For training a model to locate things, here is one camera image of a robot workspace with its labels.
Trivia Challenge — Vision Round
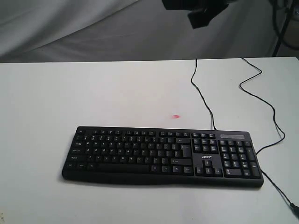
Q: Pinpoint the black acer keyboard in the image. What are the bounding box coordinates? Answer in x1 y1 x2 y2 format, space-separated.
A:
62 126 264 188

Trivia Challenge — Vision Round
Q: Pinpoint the grey backdrop cloth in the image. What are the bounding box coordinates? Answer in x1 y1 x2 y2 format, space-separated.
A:
0 0 299 64

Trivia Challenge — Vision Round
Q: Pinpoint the black tripod stand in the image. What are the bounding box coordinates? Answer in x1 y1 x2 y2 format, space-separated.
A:
269 0 299 57

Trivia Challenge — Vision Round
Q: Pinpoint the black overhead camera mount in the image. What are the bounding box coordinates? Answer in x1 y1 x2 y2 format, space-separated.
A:
162 0 233 29

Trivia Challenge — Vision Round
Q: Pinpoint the thin black cable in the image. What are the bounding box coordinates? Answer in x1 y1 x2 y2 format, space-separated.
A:
240 57 299 210

